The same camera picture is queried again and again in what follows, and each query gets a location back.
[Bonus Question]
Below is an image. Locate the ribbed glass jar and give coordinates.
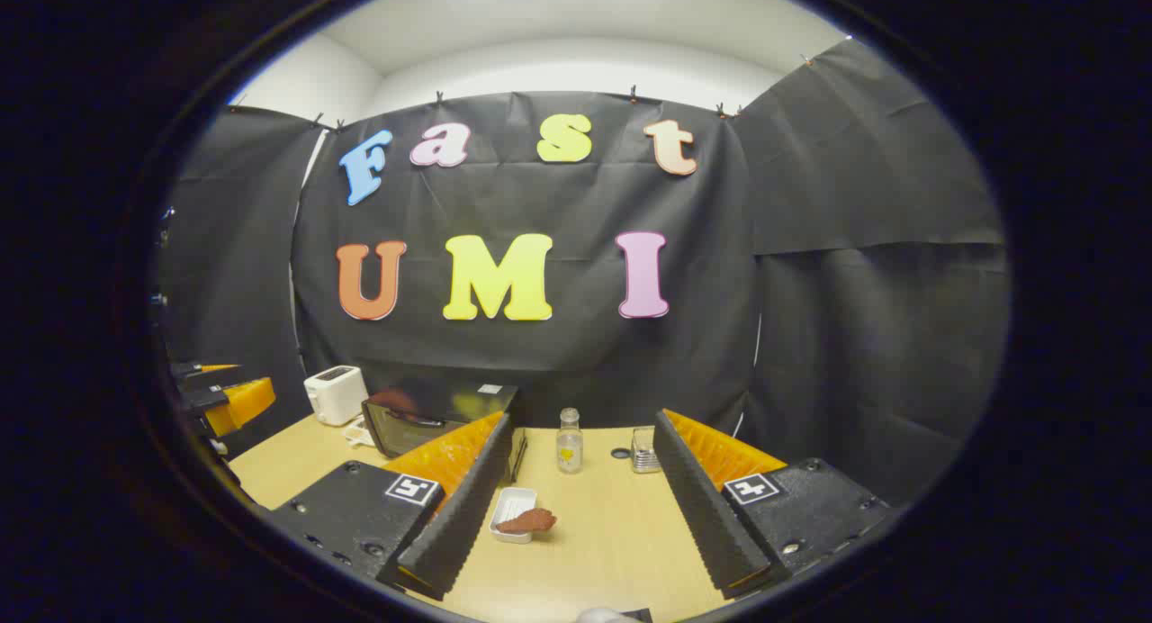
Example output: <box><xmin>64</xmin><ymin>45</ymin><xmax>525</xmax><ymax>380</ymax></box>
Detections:
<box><xmin>631</xmin><ymin>427</ymin><xmax>663</xmax><ymax>474</ymax></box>

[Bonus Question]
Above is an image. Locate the white toaster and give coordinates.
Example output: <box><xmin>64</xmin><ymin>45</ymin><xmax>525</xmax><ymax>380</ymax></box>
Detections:
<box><xmin>304</xmin><ymin>366</ymin><xmax>370</xmax><ymax>427</ymax></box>

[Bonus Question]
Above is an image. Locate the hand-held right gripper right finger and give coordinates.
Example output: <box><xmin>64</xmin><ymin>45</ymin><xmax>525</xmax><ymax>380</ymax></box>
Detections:
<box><xmin>652</xmin><ymin>409</ymin><xmax>892</xmax><ymax>599</ymax></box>

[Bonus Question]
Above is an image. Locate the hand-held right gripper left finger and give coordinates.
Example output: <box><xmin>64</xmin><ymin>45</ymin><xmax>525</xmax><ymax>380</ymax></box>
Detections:
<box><xmin>267</xmin><ymin>411</ymin><xmax>514</xmax><ymax>602</ymax></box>

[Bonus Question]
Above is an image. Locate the clear glass bottle yellow label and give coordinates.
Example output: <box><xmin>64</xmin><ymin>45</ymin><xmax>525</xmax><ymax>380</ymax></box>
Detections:
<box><xmin>555</xmin><ymin>408</ymin><xmax>584</xmax><ymax>474</ymax></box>

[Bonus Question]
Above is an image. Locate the black backdrop cloth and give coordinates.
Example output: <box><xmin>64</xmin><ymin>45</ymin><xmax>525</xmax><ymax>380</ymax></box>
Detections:
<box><xmin>157</xmin><ymin>38</ymin><xmax>1011</xmax><ymax>509</ymax></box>

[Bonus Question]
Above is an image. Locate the brown meat piece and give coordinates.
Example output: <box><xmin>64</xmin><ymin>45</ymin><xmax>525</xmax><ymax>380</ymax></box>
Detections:
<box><xmin>497</xmin><ymin>507</ymin><xmax>558</xmax><ymax>536</ymax></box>

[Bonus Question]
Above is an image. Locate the white rectangular tray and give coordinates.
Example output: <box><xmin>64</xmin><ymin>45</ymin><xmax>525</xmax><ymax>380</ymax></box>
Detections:
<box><xmin>490</xmin><ymin>487</ymin><xmax>539</xmax><ymax>545</ymax></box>

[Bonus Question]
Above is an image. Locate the black electric oven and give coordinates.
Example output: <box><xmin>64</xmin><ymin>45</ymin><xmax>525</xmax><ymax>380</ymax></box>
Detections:
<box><xmin>362</xmin><ymin>382</ymin><xmax>528</xmax><ymax>485</ymax></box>

